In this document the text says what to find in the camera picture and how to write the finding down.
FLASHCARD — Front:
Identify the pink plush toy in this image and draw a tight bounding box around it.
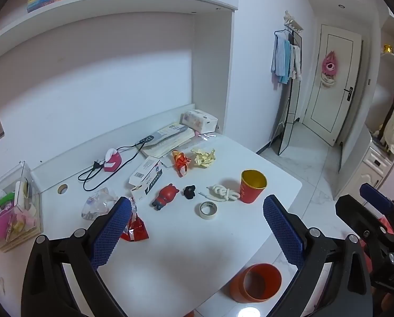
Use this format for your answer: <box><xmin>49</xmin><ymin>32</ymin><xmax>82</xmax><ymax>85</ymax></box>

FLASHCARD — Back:
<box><xmin>321</xmin><ymin>50</ymin><xmax>339</xmax><ymax>88</ymax></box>

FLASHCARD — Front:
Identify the cream cabinet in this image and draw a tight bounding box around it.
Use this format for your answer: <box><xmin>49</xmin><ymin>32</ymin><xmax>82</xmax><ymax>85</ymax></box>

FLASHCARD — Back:
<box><xmin>362</xmin><ymin>145</ymin><xmax>394</xmax><ymax>192</ymax></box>

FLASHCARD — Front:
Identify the clear acrylic organizer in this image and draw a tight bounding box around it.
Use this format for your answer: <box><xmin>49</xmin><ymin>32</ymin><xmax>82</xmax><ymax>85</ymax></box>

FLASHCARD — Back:
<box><xmin>0</xmin><ymin>161</ymin><xmax>44</xmax><ymax>253</ymax></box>

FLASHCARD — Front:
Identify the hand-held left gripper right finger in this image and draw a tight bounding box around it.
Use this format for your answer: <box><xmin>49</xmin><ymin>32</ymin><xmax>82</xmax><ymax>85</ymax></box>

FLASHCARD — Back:
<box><xmin>262</xmin><ymin>195</ymin><xmax>373</xmax><ymax>317</ymax></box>

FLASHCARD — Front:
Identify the white box with dark stripe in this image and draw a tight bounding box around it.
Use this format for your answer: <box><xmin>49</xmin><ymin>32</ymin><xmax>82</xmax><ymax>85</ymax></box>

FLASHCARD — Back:
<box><xmin>131</xmin><ymin>168</ymin><xmax>164</xmax><ymax>202</ymax></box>

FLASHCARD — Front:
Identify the floral tissue box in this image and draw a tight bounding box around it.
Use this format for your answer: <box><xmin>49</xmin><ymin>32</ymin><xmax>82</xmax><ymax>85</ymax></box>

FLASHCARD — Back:
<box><xmin>183</xmin><ymin>110</ymin><xmax>218</xmax><ymax>133</ymax></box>

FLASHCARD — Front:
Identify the white wall shelf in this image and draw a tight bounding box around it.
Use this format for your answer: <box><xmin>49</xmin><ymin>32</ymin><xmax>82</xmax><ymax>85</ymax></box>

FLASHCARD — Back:
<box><xmin>0</xmin><ymin>0</ymin><xmax>239</xmax><ymax>70</ymax></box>

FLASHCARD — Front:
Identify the red orange crumpled wrapper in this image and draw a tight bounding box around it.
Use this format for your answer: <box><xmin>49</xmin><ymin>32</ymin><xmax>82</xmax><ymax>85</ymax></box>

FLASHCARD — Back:
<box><xmin>171</xmin><ymin>150</ymin><xmax>192</xmax><ymax>176</ymax></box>

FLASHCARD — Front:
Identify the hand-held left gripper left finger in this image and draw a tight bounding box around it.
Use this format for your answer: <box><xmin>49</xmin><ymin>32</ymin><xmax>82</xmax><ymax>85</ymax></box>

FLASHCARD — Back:
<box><xmin>21</xmin><ymin>196</ymin><xmax>133</xmax><ymax>317</ymax></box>

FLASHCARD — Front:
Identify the red cup with gold inside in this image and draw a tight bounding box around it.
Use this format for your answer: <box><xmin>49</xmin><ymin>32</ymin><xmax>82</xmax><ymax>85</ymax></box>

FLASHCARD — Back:
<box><xmin>240</xmin><ymin>169</ymin><xmax>267</xmax><ymax>204</ymax></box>

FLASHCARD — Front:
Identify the white room door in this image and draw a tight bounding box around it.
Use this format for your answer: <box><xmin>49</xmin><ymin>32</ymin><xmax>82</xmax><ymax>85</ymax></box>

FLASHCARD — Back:
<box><xmin>304</xmin><ymin>24</ymin><xmax>363</xmax><ymax>146</ymax></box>

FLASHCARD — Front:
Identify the orange round bin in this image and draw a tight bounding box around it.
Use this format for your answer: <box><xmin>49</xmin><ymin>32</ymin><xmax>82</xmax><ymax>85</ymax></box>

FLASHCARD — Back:
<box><xmin>229</xmin><ymin>263</ymin><xmax>282</xmax><ymax>304</ymax></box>

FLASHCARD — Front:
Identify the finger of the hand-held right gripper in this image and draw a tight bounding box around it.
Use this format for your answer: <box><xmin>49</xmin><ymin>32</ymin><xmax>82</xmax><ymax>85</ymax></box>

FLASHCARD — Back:
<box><xmin>360</xmin><ymin>183</ymin><xmax>394</xmax><ymax>235</ymax></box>
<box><xmin>335</xmin><ymin>195</ymin><xmax>394</xmax><ymax>261</ymax></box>

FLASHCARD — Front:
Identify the white cardboard box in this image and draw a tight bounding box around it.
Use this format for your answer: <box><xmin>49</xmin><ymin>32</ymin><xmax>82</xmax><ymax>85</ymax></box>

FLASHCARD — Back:
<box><xmin>129</xmin><ymin>157</ymin><xmax>162</xmax><ymax>186</ymax></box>

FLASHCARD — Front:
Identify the white knotted rope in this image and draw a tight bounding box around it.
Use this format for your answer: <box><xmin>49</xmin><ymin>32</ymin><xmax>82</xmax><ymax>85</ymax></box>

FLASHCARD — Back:
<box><xmin>198</xmin><ymin>184</ymin><xmax>241</xmax><ymax>203</ymax></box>

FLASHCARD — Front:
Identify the white desk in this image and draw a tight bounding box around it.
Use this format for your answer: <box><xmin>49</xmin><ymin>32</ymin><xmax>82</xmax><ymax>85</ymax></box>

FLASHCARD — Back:
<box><xmin>0</xmin><ymin>104</ymin><xmax>303</xmax><ymax>317</ymax></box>

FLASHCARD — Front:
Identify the pink white tape dispenser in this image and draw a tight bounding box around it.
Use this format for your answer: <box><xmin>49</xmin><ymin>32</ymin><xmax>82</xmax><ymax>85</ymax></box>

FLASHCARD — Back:
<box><xmin>104</xmin><ymin>148</ymin><xmax>122</xmax><ymax>172</ymax></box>

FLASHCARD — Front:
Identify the light blue hanging garment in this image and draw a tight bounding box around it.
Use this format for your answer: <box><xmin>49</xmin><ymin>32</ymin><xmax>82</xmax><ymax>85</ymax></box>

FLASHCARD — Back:
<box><xmin>270</xmin><ymin>33</ymin><xmax>291</xmax><ymax>90</ymax></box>

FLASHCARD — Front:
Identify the red snack wrapper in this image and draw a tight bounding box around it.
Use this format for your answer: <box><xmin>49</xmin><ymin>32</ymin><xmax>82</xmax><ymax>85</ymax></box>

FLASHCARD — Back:
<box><xmin>120</xmin><ymin>196</ymin><xmax>149</xmax><ymax>242</ymax></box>

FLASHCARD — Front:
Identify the red toy figure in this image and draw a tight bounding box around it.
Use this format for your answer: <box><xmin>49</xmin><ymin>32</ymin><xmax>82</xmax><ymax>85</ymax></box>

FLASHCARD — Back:
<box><xmin>151</xmin><ymin>184</ymin><xmax>180</xmax><ymax>211</ymax></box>

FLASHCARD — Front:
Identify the crumpled clear plastic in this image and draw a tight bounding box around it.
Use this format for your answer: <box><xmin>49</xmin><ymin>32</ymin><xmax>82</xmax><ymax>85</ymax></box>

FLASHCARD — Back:
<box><xmin>81</xmin><ymin>187</ymin><xmax>119</xmax><ymax>221</ymax></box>

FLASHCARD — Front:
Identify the black framed standing mirror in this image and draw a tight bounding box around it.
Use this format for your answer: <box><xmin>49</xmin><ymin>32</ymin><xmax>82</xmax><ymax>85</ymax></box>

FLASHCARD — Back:
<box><xmin>270</xmin><ymin>28</ymin><xmax>304</xmax><ymax>156</ymax></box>

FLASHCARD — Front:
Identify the crumpled yellow paper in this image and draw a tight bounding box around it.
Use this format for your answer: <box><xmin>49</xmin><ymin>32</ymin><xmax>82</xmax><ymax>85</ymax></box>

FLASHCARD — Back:
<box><xmin>191</xmin><ymin>147</ymin><xmax>216</xmax><ymax>169</ymax></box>

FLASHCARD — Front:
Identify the green marker pen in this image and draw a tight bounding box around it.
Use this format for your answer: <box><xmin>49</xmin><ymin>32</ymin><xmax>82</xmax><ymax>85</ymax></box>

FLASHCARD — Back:
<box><xmin>0</xmin><ymin>192</ymin><xmax>16</xmax><ymax>212</ymax></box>

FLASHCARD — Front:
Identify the beige tape roll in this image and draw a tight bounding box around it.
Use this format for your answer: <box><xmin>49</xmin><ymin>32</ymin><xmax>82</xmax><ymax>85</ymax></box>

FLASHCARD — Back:
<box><xmin>196</xmin><ymin>201</ymin><xmax>218</xmax><ymax>220</ymax></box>

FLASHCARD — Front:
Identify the white hanging garment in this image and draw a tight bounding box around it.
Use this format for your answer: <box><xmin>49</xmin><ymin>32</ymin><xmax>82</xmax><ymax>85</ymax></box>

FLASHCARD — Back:
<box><xmin>289</xmin><ymin>44</ymin><xmax>302</xmax><ymax>81</ymax></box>

